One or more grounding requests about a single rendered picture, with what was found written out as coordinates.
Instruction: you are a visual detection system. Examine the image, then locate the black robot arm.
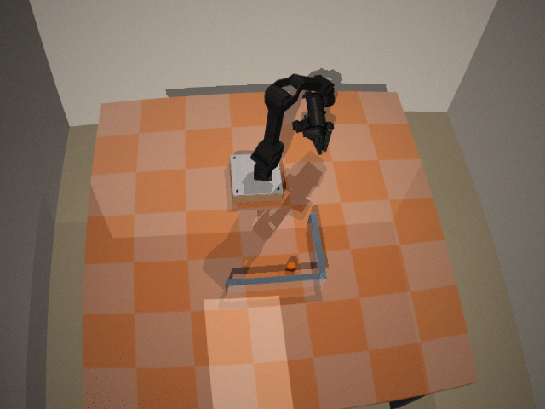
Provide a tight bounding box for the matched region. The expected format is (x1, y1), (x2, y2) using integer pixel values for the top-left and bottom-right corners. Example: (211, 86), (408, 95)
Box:
(250, 73), (335, 181)

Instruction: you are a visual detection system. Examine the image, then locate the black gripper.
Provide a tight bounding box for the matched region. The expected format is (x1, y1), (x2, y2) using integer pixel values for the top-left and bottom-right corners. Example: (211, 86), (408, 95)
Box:
(302, 108), (334, 155)

